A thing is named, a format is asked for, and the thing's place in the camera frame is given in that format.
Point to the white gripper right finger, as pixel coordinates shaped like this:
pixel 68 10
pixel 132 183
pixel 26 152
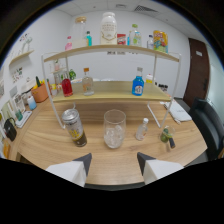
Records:
pixel 156 168

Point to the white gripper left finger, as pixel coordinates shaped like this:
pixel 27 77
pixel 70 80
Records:
pixel 71 170

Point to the measuring cup with limes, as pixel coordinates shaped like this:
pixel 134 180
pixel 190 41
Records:
pixel 166 135

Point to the clear bottle with white cap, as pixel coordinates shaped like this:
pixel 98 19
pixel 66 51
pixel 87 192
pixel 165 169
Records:
pixel 141 131

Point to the clear glass tumbler with ice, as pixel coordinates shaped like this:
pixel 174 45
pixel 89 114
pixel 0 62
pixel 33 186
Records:
pixel 114 131

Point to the white notebook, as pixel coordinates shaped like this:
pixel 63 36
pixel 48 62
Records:
pixel 179 111

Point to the black chair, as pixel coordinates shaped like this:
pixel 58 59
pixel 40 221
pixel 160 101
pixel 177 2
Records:
pixel 208 126

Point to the white tray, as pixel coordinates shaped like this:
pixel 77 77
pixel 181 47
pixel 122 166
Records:
pixel 24 119

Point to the black handbag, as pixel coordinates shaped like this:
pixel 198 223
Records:
pixel 10 130

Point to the small white bottle blue base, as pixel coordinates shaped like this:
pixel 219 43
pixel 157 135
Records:
pixel 31 103

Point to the red liquid bottle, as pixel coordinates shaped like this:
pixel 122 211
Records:
pixel 67 88

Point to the orange pot with utensils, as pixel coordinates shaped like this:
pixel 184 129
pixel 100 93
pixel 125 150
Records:
pixel 40 94

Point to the blue liquid bottle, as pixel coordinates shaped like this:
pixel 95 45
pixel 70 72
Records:
pixel 138 86

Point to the two-tier wooden shelf rack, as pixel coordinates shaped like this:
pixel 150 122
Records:
pixel 110 95

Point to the white bottle with yellow label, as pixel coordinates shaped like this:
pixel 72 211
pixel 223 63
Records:
pixel 150 79

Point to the green potted plant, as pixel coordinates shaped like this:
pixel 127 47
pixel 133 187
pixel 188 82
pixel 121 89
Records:
pixel 72 74

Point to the brown door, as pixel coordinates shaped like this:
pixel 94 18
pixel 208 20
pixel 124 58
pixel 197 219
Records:
pixel 197 71

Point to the small pink bottle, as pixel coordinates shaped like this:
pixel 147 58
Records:
pixel 68 45

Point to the small clear bottle blue cap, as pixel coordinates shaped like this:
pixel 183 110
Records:
pixel 150 43

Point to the small teal bottle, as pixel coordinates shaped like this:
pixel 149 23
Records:
pixel 89 40

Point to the small light blue bottle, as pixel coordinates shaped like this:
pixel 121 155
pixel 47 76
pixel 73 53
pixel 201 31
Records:
pixel 128 40

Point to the clear bottle with green cap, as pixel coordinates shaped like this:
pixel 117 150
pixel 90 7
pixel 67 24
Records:
pixel 136 37

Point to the glass jar with cork lid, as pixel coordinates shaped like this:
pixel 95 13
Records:
pixel 79 35

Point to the large white bottle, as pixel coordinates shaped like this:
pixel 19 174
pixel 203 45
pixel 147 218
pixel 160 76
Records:
pixel 108 31

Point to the ceiling air vent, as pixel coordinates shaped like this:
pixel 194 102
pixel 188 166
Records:
pixel 145 8

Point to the wooden wall shelf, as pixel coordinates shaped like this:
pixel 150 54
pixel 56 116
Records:
pixel 20 57

